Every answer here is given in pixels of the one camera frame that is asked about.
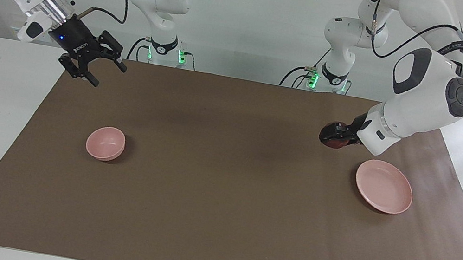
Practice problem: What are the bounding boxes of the dark red apple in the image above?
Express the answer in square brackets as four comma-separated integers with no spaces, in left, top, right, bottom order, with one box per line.
[323,119,351,152]

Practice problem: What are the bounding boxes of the black base cable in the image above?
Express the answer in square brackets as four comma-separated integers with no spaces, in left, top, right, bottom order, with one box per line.
[126,35,153,63]
[280,63,313,90]
[290,70,315,91]
[182,51,199,71]

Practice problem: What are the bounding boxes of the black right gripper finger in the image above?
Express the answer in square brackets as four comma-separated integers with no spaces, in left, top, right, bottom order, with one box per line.
[55,52,104,88]
[92,29,133,73]

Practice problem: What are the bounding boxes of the pink bowl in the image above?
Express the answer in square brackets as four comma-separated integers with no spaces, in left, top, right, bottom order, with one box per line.
[84,123,128,164]

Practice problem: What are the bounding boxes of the pink plate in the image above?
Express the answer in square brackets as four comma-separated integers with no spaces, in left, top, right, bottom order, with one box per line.
[350,156,418,218]

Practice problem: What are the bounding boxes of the brown table mat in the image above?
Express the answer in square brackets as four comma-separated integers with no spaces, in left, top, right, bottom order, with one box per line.
[0,38,463,260]

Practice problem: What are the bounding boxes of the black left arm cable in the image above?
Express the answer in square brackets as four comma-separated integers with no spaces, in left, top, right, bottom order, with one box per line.
[365,0,463,74]

